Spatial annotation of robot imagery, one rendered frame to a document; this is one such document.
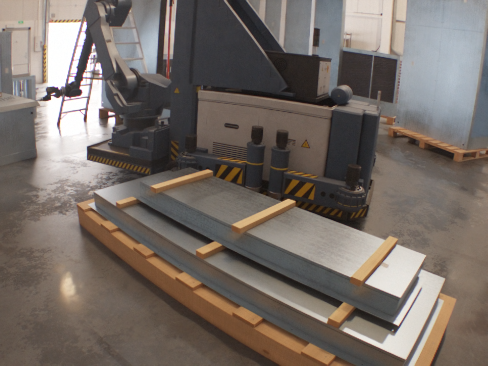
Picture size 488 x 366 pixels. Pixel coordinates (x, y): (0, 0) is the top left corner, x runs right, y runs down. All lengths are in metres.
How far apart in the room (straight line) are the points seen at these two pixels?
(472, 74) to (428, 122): 1.21
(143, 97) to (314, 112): 1.66
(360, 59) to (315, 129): 5.58
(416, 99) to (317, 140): 4.26
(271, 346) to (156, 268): 0.74
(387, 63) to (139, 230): 6.67
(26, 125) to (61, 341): 3.02
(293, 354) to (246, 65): 2.07
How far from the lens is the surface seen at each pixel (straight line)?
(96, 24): 3.84
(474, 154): 6.56
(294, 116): 2.67
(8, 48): 6.16
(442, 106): 6.43
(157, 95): 3.57
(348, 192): 2.45
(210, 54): 2.97
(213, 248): 1.81
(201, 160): 2.80
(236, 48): 2.87
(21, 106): 4.25
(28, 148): 4.40
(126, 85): 3.53
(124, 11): 4.08
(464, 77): 6.25
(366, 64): 8.08
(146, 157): 3.16
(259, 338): 1.59
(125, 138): 3.52
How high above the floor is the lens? 1.20
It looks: 21 degrees down
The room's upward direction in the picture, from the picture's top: 4 degrees clockwise
